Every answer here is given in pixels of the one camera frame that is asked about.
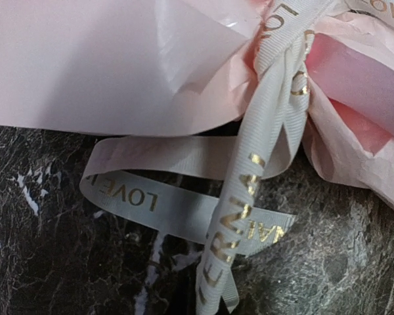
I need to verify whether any beige printed ribbon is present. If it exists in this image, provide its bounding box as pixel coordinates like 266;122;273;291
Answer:
80;1;394;314

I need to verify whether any pink wrapping paper sheet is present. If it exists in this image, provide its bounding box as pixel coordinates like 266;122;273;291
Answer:
0;0;394;221

